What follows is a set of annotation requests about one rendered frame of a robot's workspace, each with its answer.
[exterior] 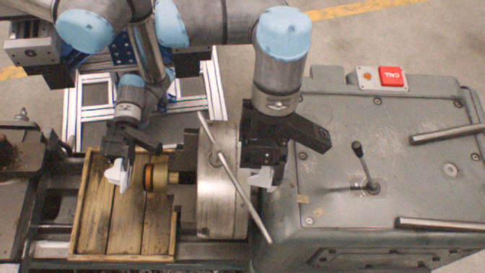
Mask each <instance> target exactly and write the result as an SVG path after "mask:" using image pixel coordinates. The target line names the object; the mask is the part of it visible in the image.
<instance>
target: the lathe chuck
mask: <svg viewBox="0 0 485 273"><path fill-rule="evenodd" d="M206 122H207V123H208V124H212V127H210V130H211V132H212V134H213V135H214V138H215V140H216V142H221V143H222V144H223V150H222V153H223V155H224V157H225V159H226V161H227V163H228V165H229V166H230V169H231V171H232V172H233V174H235V176H236V172H237V143H236V125H235V120H211V119H206ZM211 155H212V144H211V142H210V140H209V138H208V135H207V133H206V132H205V131H204V129H203V127H202V126H201V127H199V134H198V164H197V191H196V227H197V228H198V230H201V228H208V230H209V234H207V235H202V234H198V233H197V238H211V239H232V236H233V235H234V229H235V202H236V188H235V185H233V184H232V182H231V180H230V177H229V176H228V175H227V172H226V170H225V169H224V167H223V164H221V165H212V164H211V162H210V157H211Z"/></svg>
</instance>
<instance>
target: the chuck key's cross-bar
mask: <svg viewBox="0 0 485 273"><path fill-rule="evenodd" d="M196 115H197V116H198V119H199V121H200V123H201V125H202V127H203V129H204V131H205V132H206V133H207V135H208V138H209V140H210V142H211V144H212V146H213V143H215V142H216V140H215V138H214V135H213V134H212V132H211V130H210V128H209V126H208V124H207V122H206V119H205V118H204V117H203V115H202V113H201V112H200V111H198V112H196ZM217 156H218V158H219V159H220V160H221V162H222V164H223V167H224V169H225V170H226V172H227V175H228V176H229V177H230V180H231V182H232V184H233V185H235V188H236V189H237V191H238V193H239V194H240V197H241V199H242V200H243V202H244V203H245V206H246V207H247V208H248V209H249V211H250V213H251V215H252V217H253V219H254V220H255V222H256V224H257V226H258V228H259V230H260V231H261V233H262V235H264V237H265V239H266V240H267V242H268V244H269V245H270V246H271V245H273V243H274V240H273V239H272V237H271V236H270V234H269V232H268V231H267V229H266V226H265V225H264V223H263V222H262V221H261V219H260V217H259V216H258V214H257V212H256V210H255V208H254V206H253V205H252V203H251V202H250V200H249V199H248V198H247V195H246V194H245V192H244V191H243V188H242V186H241V185H240V183H239V182H238V179H237V178H236V176H235V174H233V172H232V171H231V169H230V166H229V165H228V163H227V161H226V159H225V157H224V155H223V153H222V152H221V153H219V154H217Z"/></svg>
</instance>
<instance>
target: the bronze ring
mask: <svg viewBox="0 0 485 273"><path fill-rule="evenodd" d="M168 184H169V185H180V171H175V170H170V171H169V170H168V161H167V162H155V164H153V163H146V164H145V165H144V172H143V188H144V191H147V192H152V191H154V193H155V194H166V195H167V185H168Z"/></svg>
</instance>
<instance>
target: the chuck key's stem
mask: <svg viewBox="0 0 485 273"><path fill-rule="evenodd" d="M222 150H223V144H222V143H221V142H215V143H213V146H212V157H213V159H214V162H216V163H217V162H219V161H221V160H220V159H219V158H218V156H217V154H219V153H221V152H222Z"/></svg>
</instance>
